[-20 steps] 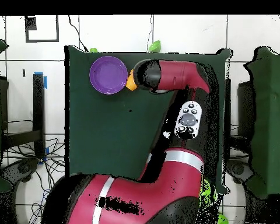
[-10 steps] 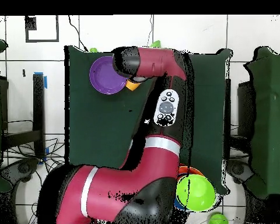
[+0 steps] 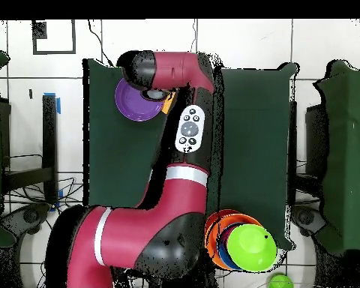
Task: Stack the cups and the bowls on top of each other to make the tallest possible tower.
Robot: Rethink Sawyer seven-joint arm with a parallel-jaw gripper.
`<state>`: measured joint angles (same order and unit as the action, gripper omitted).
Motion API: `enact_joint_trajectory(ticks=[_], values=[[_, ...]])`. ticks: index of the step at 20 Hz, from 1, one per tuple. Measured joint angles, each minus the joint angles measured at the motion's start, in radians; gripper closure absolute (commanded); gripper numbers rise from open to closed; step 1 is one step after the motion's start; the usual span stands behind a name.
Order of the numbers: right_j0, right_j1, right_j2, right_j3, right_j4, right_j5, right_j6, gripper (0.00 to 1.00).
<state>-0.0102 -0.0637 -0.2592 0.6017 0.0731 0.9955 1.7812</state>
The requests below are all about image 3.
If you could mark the large orange plastic bowl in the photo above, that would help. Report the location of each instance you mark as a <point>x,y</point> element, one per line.
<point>211,249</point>

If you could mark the black wheeled base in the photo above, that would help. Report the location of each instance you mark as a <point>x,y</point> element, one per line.
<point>306,217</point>
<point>30,216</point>

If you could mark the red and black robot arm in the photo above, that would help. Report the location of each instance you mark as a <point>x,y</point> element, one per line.
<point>144,231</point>

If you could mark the blue plastic bowl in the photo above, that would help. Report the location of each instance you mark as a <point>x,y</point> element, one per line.
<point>223,255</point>

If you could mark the large green plastic bowl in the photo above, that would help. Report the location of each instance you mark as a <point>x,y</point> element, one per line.
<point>252,249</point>

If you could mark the red-orange plastic bowl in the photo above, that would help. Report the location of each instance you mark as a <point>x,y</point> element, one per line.
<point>211,217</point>

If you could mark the purple plastic bowl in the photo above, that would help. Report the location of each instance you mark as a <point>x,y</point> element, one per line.
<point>132,105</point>

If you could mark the green round object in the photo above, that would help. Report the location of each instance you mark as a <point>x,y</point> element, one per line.
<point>280,282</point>

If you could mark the dark green tablecloth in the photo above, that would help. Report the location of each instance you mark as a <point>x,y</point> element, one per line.
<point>252,135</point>

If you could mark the black frame stand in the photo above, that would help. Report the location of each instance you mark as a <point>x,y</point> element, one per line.
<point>49,135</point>

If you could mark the pink plastic bowl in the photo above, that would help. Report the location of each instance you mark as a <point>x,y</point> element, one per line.
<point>226,232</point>

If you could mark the orange plastic cup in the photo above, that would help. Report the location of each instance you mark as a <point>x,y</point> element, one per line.
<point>167,106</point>

